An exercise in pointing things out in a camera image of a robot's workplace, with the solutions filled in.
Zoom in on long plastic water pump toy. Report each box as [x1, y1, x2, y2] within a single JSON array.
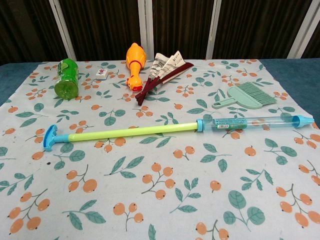
[[42, 114, 315, 152]]

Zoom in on folding paper fan dark ribs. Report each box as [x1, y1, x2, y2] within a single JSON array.
[[135, 50, 195, 107]]

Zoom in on yellow rubber chicken toy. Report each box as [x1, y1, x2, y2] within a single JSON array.
[[125, 42, 147, 93]]

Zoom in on floral orange fruit tablecloth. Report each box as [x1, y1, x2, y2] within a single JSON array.
[[0, 58, 320, 240]]

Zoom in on white mahjong tile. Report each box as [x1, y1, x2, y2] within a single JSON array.
[[94, 67, 109, 81]]

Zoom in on small mint green dustpan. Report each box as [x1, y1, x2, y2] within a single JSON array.
[[211, 86, 251, 110]]

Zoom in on small mint green brush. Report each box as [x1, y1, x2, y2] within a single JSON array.
[[236, 81, 278, 106]]

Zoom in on green plastic drink bottle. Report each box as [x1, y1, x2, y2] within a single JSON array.
[[54, 58, 80, 99]]

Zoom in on white partition frame post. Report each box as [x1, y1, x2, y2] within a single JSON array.
[[138, 0, 155, 61], [48, 0, 77, 62], [204, 0, 224, 60], [290, 0, 320, 60]]

